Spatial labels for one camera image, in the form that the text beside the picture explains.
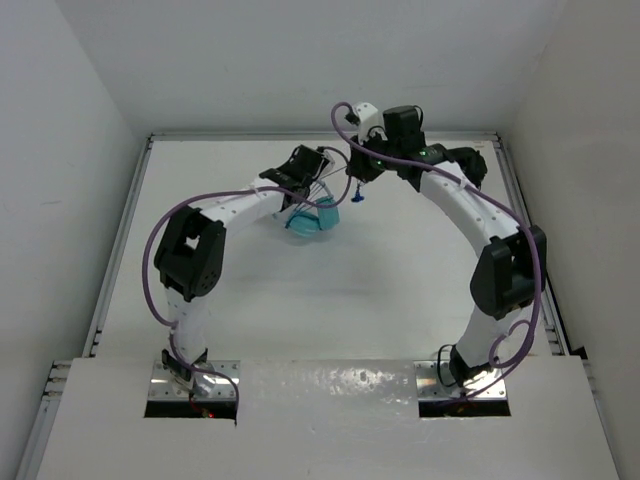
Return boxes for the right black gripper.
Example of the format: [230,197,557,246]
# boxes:
[347,126,401,183]

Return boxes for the blue earphones with thin cable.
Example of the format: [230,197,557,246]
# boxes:
[284,164,369,231]

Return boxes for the teal over-ear headphones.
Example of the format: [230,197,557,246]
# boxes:
[272,180,340,238]

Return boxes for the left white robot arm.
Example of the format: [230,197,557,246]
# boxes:
[142,145,339,385]

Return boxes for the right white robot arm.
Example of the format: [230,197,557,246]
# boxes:
[345,102,547,387]

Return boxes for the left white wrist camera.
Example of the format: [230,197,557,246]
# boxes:
[316,147,335,177]

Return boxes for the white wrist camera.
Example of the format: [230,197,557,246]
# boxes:
[316,147,335,177]
[345,102,383,144]

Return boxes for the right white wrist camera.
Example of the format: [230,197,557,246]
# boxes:
[345,102,383,144]

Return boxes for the black headphones with coiled cable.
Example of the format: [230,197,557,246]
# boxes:
[450,147,488,189]

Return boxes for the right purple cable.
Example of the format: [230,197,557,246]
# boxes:
[331,102,546,401]

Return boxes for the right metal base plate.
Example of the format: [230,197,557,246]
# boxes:
[414,358,508,402]

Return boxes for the metal base plate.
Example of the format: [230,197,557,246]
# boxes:
[414,358,508,402]
[147,360,240,402]

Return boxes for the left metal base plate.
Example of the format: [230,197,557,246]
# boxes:
[147,360,240,402]

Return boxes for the aluminium table frame rail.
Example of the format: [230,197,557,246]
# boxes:
[18,132,616,479]

